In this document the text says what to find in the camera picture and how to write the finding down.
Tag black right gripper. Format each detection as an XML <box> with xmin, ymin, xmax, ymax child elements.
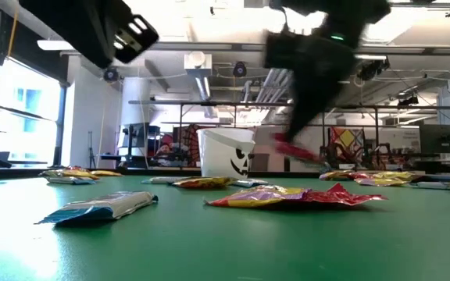
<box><xmin>263</xmin><ymin>23</ymin><xmax>366</xmax><ymax>141</ymax></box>

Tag yellow Sour Patch candy packet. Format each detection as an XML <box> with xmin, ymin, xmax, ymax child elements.
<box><xmin>371</xmin><ymin>170</ymin><xmax>416</xmax><ymax>181</ymax></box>
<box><xmin>318</xmin><ymin>169</ymin><xmax>353</xmax><ymax>182</ymax></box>
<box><xmin>90</xmin><ymin>169</ymin><xmax>123</xmax><ymax>178</ymax></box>
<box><xmin>203</xmin><ymin>184</ymin><xmax>314</xmax><ymax>208</ymax></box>
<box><xmin>171</xmin><ymin>176</ymin><xmax>240</xmax><ymax>190</ymax></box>
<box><xmin>38</xmin><ymin>168</ymin><xmax>101</xmax><ymax>181</ymax></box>
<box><xmin>353</xmin><ymin>177</ymin><xmax>400</xmax><ymax>187</ymax></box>

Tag white ceiling pipes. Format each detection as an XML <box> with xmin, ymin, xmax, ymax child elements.
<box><xmin>254</xmin><ymin>68</ymin><xmax>295</xmax><ymax>105</ymax></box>

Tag colourful kite decoration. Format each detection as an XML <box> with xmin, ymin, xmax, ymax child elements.
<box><xmin>329</xmin><ymin>125</ymin><xmax>365</xmax><ymax>155</ymax></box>

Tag white curtain panel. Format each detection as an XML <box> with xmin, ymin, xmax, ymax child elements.
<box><xmin>254</xmin><ymin>125</ymin><xmax>331</xmax><ymax>173</ymax></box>

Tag black ceiling spotlight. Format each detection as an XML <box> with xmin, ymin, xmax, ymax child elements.
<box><xmin>231</xmin><ymin>61</ymin><xmax>248</xmax><ymax>78</ymax></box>
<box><xmin>102</xmin><ymin>66</ymin><xmax>120</xmax><ymax>83</ymax></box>

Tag white blue Hershey's bar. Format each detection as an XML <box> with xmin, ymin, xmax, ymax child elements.
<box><xmin>33</xmin><ymin>190</ymin><xmax>159</xmax><ymax>226</ymax></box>
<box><xmin>408</xmin><ymin>180</ymin><xmax>450</xmax><ymax>190</ymax></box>
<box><xmin>45</xmin><ymin>176</ymin><xmax>97</xmax><ymax>186</ymax></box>
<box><xmin>230</xmin><ymin>178</ymin><xmax>270</xmax><ymax>188</ymax></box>
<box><xmin>141</xmin><ymin>176</ymin><xmax>183</xmax><ymax>185</ymax></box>

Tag white pumpkin-face bucket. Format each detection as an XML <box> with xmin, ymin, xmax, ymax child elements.
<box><xmin>196</xmin><ymin>127</ymin><xmax>256</xmax><ymax>179</ymax></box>

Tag red web decoration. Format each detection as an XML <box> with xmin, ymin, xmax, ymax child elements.
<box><xmin>172</xmin><ymin>123</ymin><xmax>202</xmax><ymax>167</ymax></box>

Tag black computer monitor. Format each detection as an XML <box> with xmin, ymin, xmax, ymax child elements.
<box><xmin>419</xmin><ymin>123</ymin><xmax>450</xmax><ymax>155</ymax></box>

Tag person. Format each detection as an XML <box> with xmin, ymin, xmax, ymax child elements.
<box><xmin>155</xmin><ymin>142</ymin><xmax>174</xmax><ymax>158</ymax></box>

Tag white round column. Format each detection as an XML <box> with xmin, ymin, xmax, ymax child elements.
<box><xmin>120</xmin><ymin>76</ymin><xmax>152</xmax><ymax>159</ymax></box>

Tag black standing desk workstation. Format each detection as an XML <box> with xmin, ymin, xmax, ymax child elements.
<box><xmin>98</xmin><ymin>123</ymin><xmax>162</xmax><ymax>167</ymax></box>

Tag black tripod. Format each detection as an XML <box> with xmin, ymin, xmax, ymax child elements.
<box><xmin>87</xmin><ymin>130</ymin><xmax>97</xmax><ymax>169</ymax></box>

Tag green table mat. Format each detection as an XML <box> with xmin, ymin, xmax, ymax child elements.
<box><xmin>0</xmin><ymin>173</ymin><xmax>450</xmax><ymax>281</ymax></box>

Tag white ceiling light bar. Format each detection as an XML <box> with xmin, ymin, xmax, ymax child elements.
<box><xmin>36</xmin><ymin>38</ymin><xmax>189</xmax><ymax>52</ymax></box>

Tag bright window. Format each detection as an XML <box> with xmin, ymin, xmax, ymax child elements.
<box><xmin>0</xmin><ymin>56</ymin><xmax>68</xmax><ymax>165</ymax></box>

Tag black ceiling camera cluster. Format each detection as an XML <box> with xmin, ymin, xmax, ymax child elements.
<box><xmin>356</xmin><ymin>58</ymin><xmax>391</xmax><ymax>82</ymax></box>

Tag black metal rack frame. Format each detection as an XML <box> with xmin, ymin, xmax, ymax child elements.
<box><xmin>127</xmin><ymin>99</ymin><xmax>450</xmax><ymax>173</ymax></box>

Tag black overhead rail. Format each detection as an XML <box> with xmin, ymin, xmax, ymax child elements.
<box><xmin>391</xmin><ymin>0</ymin><xmax>450</xmax><ymax>19</ymax></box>

